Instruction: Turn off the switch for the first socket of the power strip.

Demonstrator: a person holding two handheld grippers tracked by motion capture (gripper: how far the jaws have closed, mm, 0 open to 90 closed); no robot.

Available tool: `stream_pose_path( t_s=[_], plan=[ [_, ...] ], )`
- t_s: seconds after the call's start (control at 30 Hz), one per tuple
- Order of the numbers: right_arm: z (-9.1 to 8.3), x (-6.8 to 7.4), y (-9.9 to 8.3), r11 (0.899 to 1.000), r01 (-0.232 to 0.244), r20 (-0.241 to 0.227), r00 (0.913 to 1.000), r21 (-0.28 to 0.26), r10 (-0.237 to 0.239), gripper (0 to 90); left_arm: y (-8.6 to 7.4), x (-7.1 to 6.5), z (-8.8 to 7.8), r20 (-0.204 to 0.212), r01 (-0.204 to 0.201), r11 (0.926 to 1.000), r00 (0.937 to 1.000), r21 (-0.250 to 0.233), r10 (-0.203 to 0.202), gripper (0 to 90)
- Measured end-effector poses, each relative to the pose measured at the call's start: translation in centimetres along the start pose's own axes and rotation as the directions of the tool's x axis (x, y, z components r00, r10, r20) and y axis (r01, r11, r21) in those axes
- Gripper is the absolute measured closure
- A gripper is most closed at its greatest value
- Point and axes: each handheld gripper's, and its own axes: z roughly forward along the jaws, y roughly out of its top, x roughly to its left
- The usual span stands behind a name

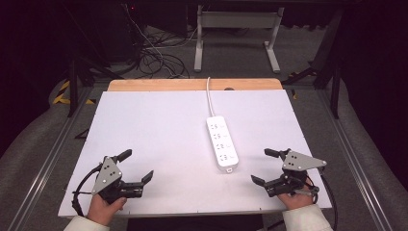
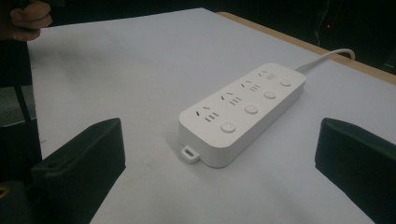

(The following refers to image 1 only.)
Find black metal stand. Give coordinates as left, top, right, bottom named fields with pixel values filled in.
left=64, top=57, right=125, bottom=118
left=281, top=9, right=344, bottom=120

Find yellow black floor tape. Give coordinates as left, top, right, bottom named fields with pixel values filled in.
left=52, top=80, right=97, bottom=106

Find metal floor rail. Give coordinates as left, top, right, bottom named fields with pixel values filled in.
left=7, top=86, right=94, bottom=231
left=315, top=90, right=395, bottom=231

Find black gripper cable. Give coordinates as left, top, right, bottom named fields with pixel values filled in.
left=70, top=163, right=104, bottom=218
left=319, top=168, right=340, bottom=231

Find white power strip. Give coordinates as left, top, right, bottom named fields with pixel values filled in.
left=206, top=115, right=241, bottom=174

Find white board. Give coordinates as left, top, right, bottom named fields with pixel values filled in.
left=57, top=90, right=333, bottom=219

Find white power strip cable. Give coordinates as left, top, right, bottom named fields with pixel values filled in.
left=206, top=76, right=217, bottom=118

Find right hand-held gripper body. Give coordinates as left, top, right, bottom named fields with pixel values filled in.
left=265, top=148, right=328, bottom=198

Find white floor cable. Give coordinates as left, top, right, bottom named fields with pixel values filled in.
left=122, top=3, right=183, bottom=79

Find wooden table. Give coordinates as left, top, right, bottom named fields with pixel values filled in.
left=107, top=77, right=284, bottom=92

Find person's left hand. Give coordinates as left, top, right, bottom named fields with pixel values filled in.
left=86, top=192, right=128, bottom=227

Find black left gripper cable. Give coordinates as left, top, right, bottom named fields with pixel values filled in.
left=70, top=163, right=104, bottom=218

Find person's right hand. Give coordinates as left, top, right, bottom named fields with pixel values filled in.
left=277, top=185, right=318, bottom=212

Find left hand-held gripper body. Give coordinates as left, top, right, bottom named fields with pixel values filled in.
left=91, top=155, right=144, bottom=205

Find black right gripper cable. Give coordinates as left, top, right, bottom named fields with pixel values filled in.
left=319, top=168, right=340, bottom=231

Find white metal desk frame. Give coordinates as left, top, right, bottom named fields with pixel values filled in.
left=192, top=4, right=286, bottom=74

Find black floor cables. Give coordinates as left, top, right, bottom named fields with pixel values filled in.
left=136, top=28, right=191, bottom=80

